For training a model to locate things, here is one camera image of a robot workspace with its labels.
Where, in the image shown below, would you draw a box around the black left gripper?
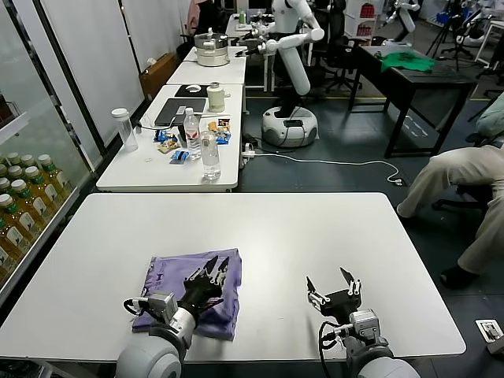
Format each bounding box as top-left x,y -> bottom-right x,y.
178,255 -> 230,313

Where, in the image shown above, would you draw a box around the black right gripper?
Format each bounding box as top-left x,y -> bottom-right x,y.
306,267 -> 364,318

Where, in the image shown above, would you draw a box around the purple t-shirt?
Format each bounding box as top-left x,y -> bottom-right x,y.
132,246 -> 243,342

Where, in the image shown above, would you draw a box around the tall clear water bottle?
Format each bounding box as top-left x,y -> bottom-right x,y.
201,131 -> 222,182

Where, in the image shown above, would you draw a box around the white side table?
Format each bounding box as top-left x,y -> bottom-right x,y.
96,83 -> 245,193

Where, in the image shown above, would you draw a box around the red label water bottle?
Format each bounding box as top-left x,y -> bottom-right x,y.
183,107 -> 202,161

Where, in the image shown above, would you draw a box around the black office chair under person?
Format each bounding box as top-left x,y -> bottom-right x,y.
431,184 -> 493,221

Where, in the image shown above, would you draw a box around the grey closed laptop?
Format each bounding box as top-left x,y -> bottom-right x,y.
154,97 -> 208,128

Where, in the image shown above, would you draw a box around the metal floor outlet box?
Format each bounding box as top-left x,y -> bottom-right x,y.
475,318 -> 504,343

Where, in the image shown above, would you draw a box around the seated person beige trousers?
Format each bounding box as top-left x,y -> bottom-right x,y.
395,94 -> 504,291

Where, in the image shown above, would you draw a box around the clear tumbler white lid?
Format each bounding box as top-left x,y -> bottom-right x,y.
111,107 -> 140,153

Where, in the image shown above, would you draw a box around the cream thermos jug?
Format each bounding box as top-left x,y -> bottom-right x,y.
206,81 -> 232,113

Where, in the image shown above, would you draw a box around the black mouse pad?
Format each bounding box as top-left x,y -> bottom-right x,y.
174,83 -> 209,98

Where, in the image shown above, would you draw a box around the white table with cooker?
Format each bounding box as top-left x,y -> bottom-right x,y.
165,45 -> 248,86

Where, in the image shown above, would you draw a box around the brown cardboard box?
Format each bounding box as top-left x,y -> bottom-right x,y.
139,52 -> 180,102

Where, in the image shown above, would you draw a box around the white humanoid robot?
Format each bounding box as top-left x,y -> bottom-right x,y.
235,0 -> 326,149

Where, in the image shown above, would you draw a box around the empty black office chair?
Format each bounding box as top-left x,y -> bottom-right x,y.
322,35 -> 365,94

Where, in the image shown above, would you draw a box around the black table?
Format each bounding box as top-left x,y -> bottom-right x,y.
348,45 -> 480,159

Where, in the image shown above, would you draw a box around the green cloth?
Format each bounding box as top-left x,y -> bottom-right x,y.
381,50 -> 439,74

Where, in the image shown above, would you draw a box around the person in pink top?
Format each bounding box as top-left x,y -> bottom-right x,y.
187,0 -> 209,36

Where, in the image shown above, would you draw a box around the white shelf red items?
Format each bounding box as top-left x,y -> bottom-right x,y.
344,0 -> 381,39

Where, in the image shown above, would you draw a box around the black tripod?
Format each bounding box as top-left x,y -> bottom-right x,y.
427,11 -> 476,62

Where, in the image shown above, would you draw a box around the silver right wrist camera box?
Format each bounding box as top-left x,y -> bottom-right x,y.
349,309 -> 381,339

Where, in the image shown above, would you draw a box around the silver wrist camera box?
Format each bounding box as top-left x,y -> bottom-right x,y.
349,309 -> 381,339
148,291 -> 178,322

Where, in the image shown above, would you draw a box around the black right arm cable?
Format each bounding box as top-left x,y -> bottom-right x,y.
317,319 -> 352,378

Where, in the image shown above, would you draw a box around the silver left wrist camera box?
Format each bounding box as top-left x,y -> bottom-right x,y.
148,291 -> 178,322

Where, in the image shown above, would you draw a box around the left wrist camera cable plug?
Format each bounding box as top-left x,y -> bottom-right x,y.
123,297 -> 154,319

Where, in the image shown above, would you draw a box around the white floor cable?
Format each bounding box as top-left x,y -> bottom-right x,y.
251,151 -> 402,185

